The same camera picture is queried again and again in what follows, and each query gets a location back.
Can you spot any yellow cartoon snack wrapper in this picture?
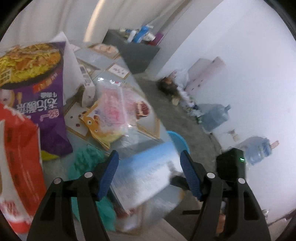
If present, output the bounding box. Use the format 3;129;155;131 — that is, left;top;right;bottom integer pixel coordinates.
80;101;128;150

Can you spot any pink white board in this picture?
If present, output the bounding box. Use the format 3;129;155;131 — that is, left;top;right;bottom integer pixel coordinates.
185;57;226;95

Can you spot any trash pile by wall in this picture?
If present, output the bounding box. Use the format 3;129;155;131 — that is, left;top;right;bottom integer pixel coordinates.
157;69;202;118

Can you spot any blue white bottle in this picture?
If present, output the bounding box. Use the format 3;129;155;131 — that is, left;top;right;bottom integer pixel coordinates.
133;25;149;43

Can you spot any teal green cloth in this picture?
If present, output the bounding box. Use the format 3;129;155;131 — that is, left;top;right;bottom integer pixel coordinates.
68;145;116;232

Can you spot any grey cabinet box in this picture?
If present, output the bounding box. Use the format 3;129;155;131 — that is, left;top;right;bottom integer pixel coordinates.
103;30;160;74

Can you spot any white small carton box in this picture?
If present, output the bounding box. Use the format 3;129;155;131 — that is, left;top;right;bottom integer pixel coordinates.
77;64;96;108

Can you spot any red snack bag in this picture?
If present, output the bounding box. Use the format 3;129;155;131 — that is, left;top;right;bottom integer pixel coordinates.
1;104;47;233

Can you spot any white tissue paper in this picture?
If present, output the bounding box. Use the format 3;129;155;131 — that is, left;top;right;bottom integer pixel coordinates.
50;32;84;105

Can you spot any white small bottle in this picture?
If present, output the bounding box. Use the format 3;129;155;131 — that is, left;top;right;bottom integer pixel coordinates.
127;30;137;43

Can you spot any blue white paper packet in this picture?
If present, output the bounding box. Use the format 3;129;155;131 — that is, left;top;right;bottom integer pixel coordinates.
111;142;183;210

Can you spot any clear pink plastic wrapper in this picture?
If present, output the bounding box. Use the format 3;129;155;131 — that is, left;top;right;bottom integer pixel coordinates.
95;77;151;136

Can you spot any purple instant noodle bag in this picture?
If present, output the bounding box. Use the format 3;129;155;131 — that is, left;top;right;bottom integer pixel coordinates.
1;42;73;159

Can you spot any pomegranate pattern tablecloth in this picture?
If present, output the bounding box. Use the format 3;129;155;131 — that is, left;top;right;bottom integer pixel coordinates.
41;43;186;232

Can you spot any white curtain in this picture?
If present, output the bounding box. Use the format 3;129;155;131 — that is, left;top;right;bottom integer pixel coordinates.
1;1;183;48

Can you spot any magenta box on cabinet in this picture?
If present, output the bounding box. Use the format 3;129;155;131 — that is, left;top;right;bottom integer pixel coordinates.
149;32;164;46

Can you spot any large water jug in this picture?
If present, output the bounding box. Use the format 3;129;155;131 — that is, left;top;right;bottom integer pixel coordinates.
236;136;280;166
198;104;231;133

